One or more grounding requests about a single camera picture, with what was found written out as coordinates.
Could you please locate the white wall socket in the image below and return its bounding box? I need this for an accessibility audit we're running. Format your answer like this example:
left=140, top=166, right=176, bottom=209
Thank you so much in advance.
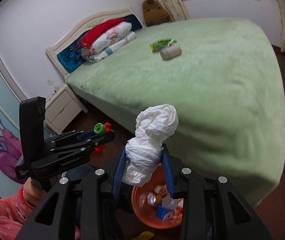
left=47, top=79, right=53, bottom=86

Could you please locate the blue milk carton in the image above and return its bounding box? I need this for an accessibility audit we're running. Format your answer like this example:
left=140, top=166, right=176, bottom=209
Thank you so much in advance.
left=155, top=205, right=169, bottom=220

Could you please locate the white blue padded headboard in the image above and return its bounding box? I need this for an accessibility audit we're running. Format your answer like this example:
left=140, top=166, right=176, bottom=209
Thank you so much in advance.
left=46, top=7, right=146, bottom=77

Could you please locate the red white crumpled carton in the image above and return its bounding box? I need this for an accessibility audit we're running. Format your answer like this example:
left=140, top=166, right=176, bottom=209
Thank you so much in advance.
left=163, top=198, right=184, bottom=223

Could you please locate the yellow plastic stool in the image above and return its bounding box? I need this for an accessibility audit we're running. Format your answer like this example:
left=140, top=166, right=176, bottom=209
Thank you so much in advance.
left=131, top=231, right=154, bottom=240

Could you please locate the crushed silver can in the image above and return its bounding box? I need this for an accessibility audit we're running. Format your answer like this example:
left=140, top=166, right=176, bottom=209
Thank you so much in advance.
left=146, top=192, right=158, bottom=207

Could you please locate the pink fleece left sleeve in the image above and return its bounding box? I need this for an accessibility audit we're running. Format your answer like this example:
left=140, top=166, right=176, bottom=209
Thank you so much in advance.
left=0, top=185, right=35, bottom=240

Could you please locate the light green bed blanket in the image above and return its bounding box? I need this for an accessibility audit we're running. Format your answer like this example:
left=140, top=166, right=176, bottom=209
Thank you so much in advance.
left=65, top=18, right=285, bottom=205

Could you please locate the white tissue wad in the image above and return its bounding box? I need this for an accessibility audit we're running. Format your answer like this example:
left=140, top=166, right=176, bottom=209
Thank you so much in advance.
left=122, top=104, right=179, bottom=187

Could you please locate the brown plush toy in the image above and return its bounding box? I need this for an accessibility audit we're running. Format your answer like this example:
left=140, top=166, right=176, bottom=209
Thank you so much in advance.
left=142, top=0, right=172, bottom=27

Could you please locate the green snack bag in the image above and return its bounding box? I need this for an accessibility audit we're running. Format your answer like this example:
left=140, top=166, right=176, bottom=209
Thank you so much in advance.
left=149, top=39, right=177, bottom=53

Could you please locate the red green toy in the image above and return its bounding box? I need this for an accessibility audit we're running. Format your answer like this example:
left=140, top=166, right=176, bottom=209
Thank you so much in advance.
left=90, top=122, right=112, bottom=160

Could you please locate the red pillow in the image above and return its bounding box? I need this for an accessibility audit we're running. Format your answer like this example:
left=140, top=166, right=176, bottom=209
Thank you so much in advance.
left=76, top=18, right=126, bottom=49

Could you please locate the white cylindrical bottle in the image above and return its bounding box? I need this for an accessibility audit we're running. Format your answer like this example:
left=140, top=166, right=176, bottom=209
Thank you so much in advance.
left=160, top=45, right=182, bottom=61

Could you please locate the person's left hand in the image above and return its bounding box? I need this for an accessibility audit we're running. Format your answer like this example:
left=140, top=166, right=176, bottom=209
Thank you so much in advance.
left=23, top=178, right=47, bottom=207

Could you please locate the orange plastic trash bin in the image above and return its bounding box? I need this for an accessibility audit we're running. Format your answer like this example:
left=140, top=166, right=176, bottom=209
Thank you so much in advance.
left=131, top=164, right=182, bottom=229

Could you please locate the white bedside nightstand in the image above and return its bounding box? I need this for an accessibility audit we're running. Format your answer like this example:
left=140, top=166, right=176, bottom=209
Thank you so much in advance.
left=44, top=84, right=88, bottom=134

